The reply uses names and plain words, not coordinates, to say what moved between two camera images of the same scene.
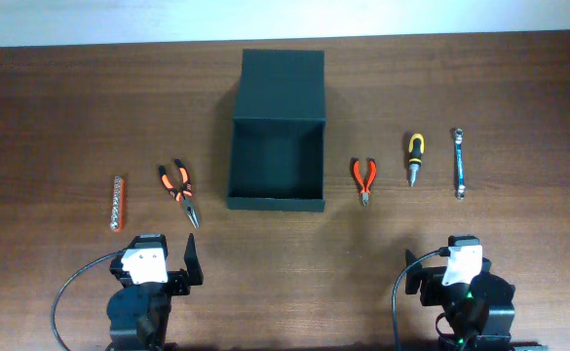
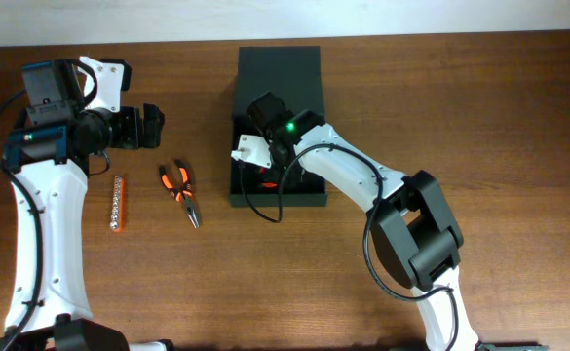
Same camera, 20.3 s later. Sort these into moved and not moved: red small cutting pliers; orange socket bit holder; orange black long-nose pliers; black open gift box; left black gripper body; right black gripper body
Moved: right black gripper body; red small cutting pliers; left black gripper body
Not moved: orange black long-nose pliers; orange socket bit holder; black open gift box
